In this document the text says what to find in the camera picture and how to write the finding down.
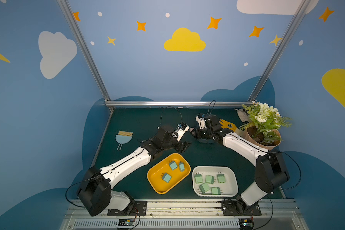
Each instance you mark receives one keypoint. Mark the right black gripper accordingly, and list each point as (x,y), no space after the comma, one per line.
(202,135)

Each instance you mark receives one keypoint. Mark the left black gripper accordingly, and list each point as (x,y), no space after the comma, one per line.
(178,144)

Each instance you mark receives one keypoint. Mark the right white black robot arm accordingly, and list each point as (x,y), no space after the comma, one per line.
(270,168)

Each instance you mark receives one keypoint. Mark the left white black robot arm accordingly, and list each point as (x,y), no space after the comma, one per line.
(96,189)

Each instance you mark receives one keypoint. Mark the dark blue plastic bin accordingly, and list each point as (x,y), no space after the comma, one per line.
(208,141)

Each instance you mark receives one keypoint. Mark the yellow work glove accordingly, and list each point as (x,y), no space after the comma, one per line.
(226,124)

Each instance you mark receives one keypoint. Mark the yellow plastic tray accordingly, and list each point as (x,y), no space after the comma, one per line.
(154,175)

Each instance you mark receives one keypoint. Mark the white plastic tray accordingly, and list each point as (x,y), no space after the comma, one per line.
(228,189)

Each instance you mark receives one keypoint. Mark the potted white flower plant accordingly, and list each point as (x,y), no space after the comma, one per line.
(264,124)

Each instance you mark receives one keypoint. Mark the aluminium frame rail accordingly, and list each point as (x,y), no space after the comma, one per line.
(175,103)

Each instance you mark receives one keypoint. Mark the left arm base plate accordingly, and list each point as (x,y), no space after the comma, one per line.
(139,206)

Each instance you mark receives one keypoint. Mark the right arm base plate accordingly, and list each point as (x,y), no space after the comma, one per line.
(239,208)

